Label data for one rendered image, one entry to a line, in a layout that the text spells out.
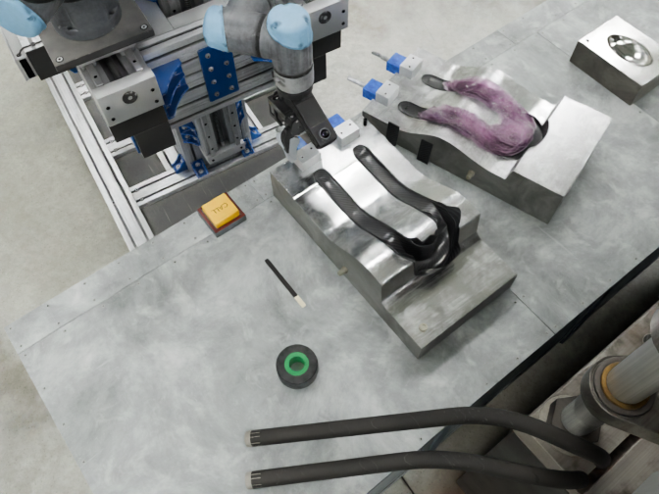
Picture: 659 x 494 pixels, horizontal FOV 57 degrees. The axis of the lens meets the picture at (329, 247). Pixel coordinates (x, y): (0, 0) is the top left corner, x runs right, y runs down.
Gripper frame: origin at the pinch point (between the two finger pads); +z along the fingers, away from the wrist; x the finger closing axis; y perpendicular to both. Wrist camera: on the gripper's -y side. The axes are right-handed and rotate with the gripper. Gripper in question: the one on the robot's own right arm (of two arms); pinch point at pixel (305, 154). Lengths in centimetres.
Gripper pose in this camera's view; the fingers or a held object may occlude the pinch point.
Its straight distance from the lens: 134.6
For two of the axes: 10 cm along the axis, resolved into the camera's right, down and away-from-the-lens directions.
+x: -7.9, 5.3, -2.9
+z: 0.1, 4.9, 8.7
